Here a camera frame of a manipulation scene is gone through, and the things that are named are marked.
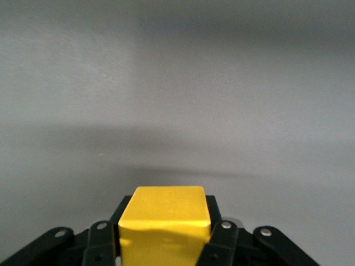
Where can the yellow cube block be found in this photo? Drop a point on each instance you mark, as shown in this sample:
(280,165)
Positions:
(166,216)

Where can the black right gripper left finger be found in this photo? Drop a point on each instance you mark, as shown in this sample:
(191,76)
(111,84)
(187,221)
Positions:
(97,243)

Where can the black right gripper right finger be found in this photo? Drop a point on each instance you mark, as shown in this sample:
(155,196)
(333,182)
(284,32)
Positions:
(230,243)

